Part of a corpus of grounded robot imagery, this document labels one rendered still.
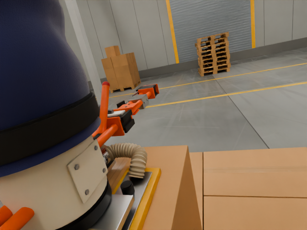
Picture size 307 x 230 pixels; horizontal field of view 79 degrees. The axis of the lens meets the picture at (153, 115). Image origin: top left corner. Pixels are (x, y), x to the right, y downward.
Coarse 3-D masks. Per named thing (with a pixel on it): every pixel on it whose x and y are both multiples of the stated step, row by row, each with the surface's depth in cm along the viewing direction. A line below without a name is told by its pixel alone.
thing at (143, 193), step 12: (156, 168) 49; (120, 180) 48; (132, 180) 46; (144, 180) 45; (156, 180) 46; (120, 192) 43; (132, 192) 41; (144, 192) 42; (132, 204) 39; (144, 204) 39; (132, 216) 36; (144, 216) 37; (132, 228) 34
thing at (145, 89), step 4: (152, 84) 90; (156, 84) 90; (140, 88) 88; (144, 88) 86; (148, 88) 84; (152, 88) 83; (156, 88) 90; (140, 92) 85; (144, 92) 85; (152, 92) 84; (156, 92) 91; (152, 96) 84
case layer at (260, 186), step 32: (192, 160) 121; (224, 160) 114; (256, 160) 108; (288, 160) 103; (224, 192) 91; (256, 192) 87; (288, 192) 84; (224, 224) 76; (256, 224) 73; (288, 224) 71
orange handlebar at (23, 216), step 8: (128, 104) 68; (136, 104) 67; (136, 112) 66; (112, 128) 51; (104, 136) 47; (0, 208) 28; (24, 208) 27; (0, 216) 27; (8, 216) 28; (16, 216) 26; (24, 216) 26; (32, 216) 28; (0, 224) 27; (8, 224) 25; (16, 224) 25; (24, 224) 26
